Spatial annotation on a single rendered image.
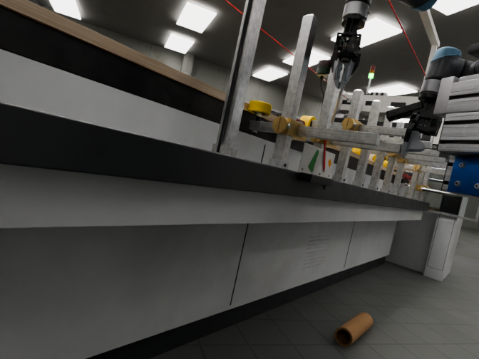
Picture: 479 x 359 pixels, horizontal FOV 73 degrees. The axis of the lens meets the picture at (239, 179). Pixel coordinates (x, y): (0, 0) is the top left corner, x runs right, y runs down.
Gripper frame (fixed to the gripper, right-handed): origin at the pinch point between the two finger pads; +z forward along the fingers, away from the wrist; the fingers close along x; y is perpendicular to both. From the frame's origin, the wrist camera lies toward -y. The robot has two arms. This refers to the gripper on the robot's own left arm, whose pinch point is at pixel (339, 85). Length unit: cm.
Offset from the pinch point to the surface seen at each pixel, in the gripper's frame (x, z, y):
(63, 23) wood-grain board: -50, 13, 59
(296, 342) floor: 4, 99, -31
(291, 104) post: -11.5, 10.8, 11.1
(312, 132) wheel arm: -3.8, 17.7, 9.3
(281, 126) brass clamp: -12.4, 18.2, 13.6
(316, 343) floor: 12, 99, -37
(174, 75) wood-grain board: -40, 13, 32
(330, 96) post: -3.3, 0.5, -12.4
